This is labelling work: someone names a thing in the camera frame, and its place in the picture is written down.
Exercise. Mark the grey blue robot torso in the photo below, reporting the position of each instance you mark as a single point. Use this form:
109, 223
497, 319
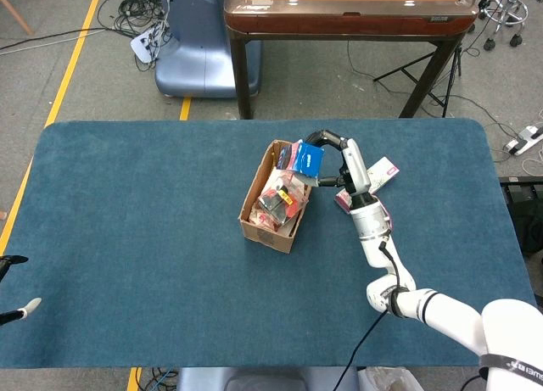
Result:
263, 380

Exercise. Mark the brown mahjong table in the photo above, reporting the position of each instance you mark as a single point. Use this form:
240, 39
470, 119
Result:
339, 13

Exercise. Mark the blue felt table mat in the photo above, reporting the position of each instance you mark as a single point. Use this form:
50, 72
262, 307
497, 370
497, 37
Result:
148, 238

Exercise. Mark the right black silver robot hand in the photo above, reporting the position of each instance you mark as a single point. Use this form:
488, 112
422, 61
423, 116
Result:
356, 170

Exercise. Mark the white power strip with plugs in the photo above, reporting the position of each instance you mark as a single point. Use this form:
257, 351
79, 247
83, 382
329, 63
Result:
142, 45

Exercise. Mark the black folding tripod stand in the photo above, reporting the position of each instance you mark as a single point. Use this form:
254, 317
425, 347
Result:
441, 98

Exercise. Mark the blue grey machine base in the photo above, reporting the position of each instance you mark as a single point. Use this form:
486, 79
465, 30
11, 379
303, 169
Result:
195, 47

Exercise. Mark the wooden chair leg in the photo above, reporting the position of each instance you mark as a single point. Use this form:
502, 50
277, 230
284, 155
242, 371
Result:
19, 11

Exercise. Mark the white pink floral box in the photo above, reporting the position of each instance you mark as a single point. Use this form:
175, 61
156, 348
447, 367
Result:
386, 170

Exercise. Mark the pink white snack packet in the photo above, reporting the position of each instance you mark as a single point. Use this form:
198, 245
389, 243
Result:
261, 217

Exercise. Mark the snack packets in box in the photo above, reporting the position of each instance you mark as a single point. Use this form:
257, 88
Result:
275, 202

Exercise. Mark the chrome wheeled stool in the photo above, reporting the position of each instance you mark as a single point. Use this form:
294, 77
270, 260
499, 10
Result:
507, 9

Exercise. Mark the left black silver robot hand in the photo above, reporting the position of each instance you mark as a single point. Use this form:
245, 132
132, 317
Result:
29, 307

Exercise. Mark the blue cookie package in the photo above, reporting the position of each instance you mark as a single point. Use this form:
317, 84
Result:
309, 162

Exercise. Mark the brown cardboard box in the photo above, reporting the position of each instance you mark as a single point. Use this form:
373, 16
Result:
267, 236

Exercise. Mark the white plastic bag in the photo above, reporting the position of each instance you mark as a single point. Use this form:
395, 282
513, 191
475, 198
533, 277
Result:
386, 380

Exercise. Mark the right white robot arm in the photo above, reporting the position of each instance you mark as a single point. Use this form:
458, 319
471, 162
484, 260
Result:
445, 312

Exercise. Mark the white grey power strip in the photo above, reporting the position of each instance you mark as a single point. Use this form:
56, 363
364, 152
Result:
526, 138

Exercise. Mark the black equipment case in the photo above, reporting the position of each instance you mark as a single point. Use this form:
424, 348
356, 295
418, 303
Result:
526, 213

